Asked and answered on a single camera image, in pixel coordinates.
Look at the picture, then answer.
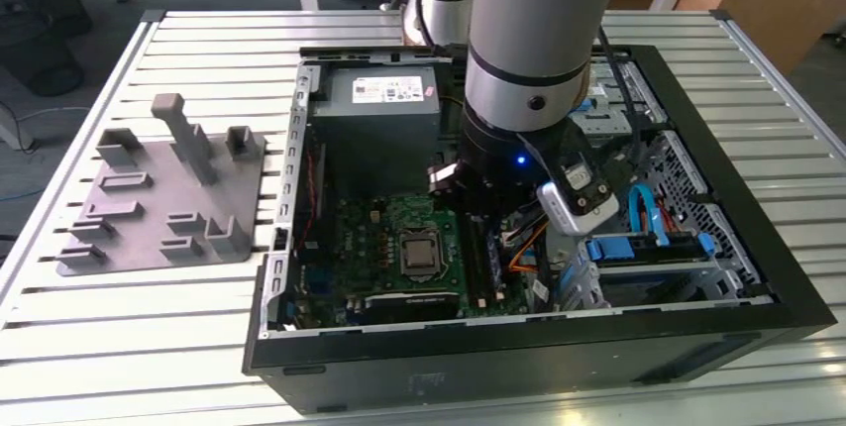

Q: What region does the wooden cabinet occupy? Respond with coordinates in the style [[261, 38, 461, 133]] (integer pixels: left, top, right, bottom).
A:
[[718, 0, 846, 76]]

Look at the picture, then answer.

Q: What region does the black RAM slot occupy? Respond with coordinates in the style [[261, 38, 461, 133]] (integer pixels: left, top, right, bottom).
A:
[[462, 212, 490, 308]]

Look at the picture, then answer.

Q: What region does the grey power supply unit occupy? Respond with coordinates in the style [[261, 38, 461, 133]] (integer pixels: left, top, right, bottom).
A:
[[310, 66, 444, 194]]

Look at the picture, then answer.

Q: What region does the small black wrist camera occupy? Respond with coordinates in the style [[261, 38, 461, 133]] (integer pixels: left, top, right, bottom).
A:
[[426, 161, 466, 199]]

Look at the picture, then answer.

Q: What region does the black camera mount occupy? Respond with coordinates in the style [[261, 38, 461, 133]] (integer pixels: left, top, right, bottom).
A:
[[517, 129, 621, 214]]

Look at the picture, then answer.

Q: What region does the black open PC case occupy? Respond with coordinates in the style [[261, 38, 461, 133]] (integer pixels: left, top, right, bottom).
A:
[[241, 43, 839, 416]]

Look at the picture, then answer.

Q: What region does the white power supply label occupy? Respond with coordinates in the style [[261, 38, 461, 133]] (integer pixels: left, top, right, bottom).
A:
[[350, 73, 437, 105]]

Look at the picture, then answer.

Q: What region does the orange red wire bundle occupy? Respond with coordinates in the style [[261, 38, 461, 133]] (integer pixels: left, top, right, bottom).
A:
[[508, 240, 554, 276]]

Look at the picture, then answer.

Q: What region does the hard disk in blue carrier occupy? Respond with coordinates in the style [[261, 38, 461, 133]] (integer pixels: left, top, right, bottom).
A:
[[585, 232, 717, 267]]

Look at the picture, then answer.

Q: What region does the black graphics card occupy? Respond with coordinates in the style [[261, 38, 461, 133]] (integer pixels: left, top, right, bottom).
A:
[[361, 288, 464, 327]]

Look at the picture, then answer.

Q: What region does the grey plastic parts rack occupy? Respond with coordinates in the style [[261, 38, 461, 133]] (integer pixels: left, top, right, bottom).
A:
[[57, 92, 270, 277]]

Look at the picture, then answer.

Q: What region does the green motherboard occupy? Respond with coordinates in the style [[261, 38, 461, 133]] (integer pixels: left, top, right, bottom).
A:
[[290, 190, 530, 331]]

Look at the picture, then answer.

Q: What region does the blue flat data cable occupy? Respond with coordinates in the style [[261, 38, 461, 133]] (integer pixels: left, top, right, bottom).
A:
[[628, 182, 674, 249]]

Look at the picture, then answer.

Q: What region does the silver CPU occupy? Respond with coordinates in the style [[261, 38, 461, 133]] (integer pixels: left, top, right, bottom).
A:
[[404, 239, 441, 269]]

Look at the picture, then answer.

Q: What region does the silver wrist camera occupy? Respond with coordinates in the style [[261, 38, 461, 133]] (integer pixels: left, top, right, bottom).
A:
[[536, 181, 624, 238]]

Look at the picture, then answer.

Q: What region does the grey perforated disk cage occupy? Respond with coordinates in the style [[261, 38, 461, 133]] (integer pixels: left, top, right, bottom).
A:
[[554, 240, 776, 313]]

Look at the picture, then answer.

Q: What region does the CPU socket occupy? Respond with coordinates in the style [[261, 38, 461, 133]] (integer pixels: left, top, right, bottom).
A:
[[394, 224, 453, 284]]

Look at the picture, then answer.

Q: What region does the grey metal drive cage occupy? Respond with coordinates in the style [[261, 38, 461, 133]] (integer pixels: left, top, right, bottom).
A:
[[568, 56, 670, 150]]

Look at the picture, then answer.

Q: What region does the black camera cable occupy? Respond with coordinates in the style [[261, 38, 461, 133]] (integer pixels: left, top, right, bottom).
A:
[[594, 24, 653, 189]]

